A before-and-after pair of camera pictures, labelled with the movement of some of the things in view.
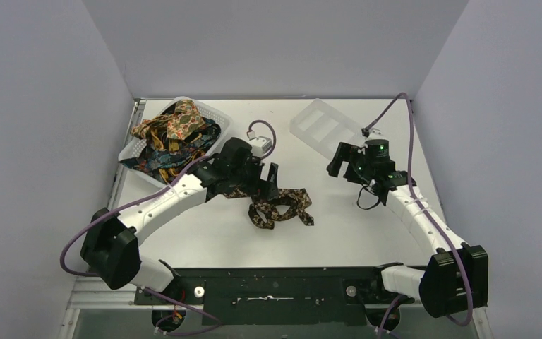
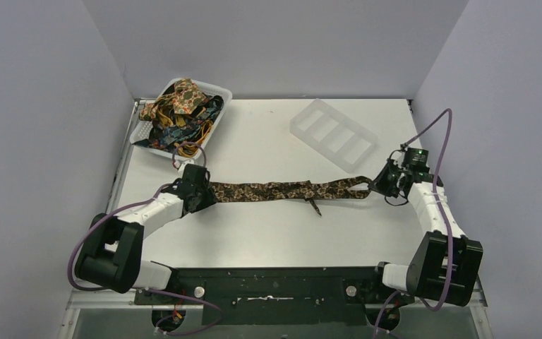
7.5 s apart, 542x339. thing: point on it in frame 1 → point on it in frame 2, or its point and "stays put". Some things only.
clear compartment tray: (325, 128) stays put
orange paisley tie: (185, 122) → (185, 99)
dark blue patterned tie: (157, 159) → (180, 133)
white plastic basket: (140, 144) → (181, 118)
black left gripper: (262, 181) → (207, 194)
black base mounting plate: (275, 296) stays put
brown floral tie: (290, 203) → (346, 188)
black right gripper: (346, 152) → (379, 186)
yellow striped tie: (173, 145) → (188, 150)
